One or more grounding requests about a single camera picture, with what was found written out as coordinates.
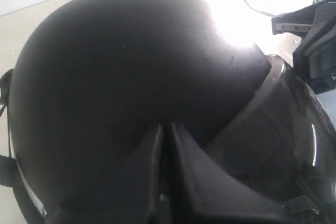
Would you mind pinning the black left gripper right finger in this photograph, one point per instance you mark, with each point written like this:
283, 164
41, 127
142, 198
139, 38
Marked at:
201, 192

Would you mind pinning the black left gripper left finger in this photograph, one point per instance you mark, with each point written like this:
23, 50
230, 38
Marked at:
129, 195

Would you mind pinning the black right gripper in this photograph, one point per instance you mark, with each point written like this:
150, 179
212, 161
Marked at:
314, 58

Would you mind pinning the black helmet with visor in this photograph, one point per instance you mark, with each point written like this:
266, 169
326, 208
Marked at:
95, 75

